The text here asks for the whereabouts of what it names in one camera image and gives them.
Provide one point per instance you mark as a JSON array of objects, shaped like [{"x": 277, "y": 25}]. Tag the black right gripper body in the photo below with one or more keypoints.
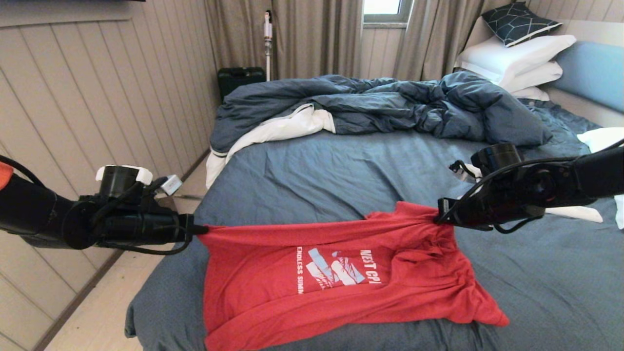
[{"x": 507, "y": 200}]

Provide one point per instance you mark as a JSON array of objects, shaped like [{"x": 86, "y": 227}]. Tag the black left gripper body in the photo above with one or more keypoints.
[{"x": 131, "y": 226}]

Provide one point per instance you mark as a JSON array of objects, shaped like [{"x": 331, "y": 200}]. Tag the red printed t-shirt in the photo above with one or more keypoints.
[{"x": 292, "y": 292}]

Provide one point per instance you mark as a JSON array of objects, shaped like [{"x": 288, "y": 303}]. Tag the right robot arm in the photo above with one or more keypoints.
[{"x": 594, "y": 175}]

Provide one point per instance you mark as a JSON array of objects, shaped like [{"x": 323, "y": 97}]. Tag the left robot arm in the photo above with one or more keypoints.
[{"x": 34, "y": 214}]

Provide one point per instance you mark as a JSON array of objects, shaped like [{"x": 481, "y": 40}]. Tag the long white remote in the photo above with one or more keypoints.
[{"x": 580, "y": 214}]

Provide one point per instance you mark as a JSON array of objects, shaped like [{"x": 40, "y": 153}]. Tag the flat white pillow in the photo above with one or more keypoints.
[{"x": 530, "y": 94}]

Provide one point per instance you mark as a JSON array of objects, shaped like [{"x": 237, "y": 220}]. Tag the white pillow at bed edge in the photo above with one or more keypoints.
[{"x": 602, "y": 139}]

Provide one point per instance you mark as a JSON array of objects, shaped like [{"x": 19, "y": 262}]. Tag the dark blue duvet white lining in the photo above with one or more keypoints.
[{"x": 390, "y": 105}]

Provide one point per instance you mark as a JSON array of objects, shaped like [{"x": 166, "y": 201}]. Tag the medium white pillow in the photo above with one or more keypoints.
[{"x": 535, "y": 76}]

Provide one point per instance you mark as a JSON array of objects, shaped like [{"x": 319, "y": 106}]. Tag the large white pillow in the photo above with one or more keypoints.
[{"x": 512, "y": 56}]

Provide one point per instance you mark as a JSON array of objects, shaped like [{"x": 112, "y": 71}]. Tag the blue headboard cushion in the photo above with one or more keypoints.
[{"x": 592, "y": 73}]

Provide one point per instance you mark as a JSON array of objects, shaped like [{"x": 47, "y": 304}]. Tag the black hard case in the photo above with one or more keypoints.
[{"x": 239, "y": 78}]

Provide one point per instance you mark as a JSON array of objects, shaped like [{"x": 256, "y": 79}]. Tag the dark geometric patterned cushion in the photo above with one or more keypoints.
[{"x": 516, "y": 24}]

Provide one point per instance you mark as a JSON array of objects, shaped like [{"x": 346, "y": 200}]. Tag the narrow beige curtain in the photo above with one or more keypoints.
[{"x": 429, "y": 39}]

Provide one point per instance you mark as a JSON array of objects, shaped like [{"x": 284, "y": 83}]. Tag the beige headboard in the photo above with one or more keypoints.
[{"x": 592, "y": 30}]

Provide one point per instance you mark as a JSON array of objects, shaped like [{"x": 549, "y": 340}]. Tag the white stick vacuum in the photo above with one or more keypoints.
[{"x": 267, "y": 32}]

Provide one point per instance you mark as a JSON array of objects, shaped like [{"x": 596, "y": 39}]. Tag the wide beige curtain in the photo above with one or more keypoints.
[{"x": 312, "y": 39}]

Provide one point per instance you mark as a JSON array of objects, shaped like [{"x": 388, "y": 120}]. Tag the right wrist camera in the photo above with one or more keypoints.
[{"x": 497, "y": 158}]

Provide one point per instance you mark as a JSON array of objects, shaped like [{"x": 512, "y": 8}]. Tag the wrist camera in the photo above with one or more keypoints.
[
  {"x": 122, "y": 180},
  {"x": 497, "y": 158}
]

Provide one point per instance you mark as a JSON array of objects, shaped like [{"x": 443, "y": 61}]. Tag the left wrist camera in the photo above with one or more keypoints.
[{"x": 122, "y": 180}]

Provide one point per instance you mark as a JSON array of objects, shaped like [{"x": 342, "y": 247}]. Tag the window with grey frame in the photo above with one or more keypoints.
[{"x": 385, "y": 9}]

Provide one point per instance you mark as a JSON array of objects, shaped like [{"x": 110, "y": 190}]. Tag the dark wall screen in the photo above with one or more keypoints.
[{"x": 73, "y": 0}]

